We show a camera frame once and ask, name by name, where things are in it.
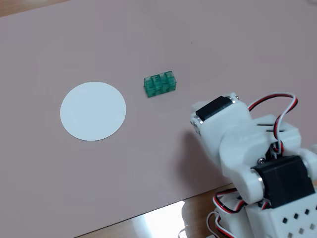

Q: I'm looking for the teal translucent lego brick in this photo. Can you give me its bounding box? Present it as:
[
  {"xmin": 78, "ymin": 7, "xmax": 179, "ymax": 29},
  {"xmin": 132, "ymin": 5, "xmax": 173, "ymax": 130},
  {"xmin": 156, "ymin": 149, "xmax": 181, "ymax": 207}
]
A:
[{"xmin": 143, "ymin": 70, "xmax": 177, "ymax": 99}]

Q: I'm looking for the white paper circle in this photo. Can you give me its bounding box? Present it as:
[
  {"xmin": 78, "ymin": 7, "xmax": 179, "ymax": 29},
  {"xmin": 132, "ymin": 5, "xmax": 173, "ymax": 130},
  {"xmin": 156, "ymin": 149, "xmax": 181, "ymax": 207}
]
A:
[{"xmin": 59, "ymin": 81, "xmax": 127, "ymax": 142}]

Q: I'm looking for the pink table mat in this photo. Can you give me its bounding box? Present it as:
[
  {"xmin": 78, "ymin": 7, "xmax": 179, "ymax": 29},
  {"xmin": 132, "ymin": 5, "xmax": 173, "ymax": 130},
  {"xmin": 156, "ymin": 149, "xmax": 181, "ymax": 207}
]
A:
[{"xmin": 0, "ymin": 0, "xmax": 317, "ymax": 238}]

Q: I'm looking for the red white black servo cable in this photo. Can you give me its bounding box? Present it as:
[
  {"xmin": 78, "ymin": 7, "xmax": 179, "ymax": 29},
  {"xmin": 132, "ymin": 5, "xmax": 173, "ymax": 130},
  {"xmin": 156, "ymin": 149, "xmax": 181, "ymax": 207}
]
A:
[
  {"xmin": 247, "ymin": 92, "xmax": 299, "ymax": 155},
  {"xmin": 212, "ymin": 188, "xmax": 249, "ymax": 215},
  {"xmin": 206, "ymin": 210, "xmax": 239, "ymax": 238}
]

